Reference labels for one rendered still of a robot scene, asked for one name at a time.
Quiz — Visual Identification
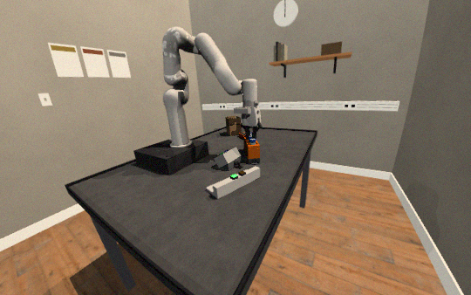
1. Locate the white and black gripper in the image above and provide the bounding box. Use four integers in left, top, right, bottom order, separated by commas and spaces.
241, 106, 262, 139

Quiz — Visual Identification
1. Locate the open brown cardboard box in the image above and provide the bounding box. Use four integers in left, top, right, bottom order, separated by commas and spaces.
226, 116, 242, 136

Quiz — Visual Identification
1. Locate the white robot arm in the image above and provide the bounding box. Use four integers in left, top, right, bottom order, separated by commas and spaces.
162, 27, 259, 148

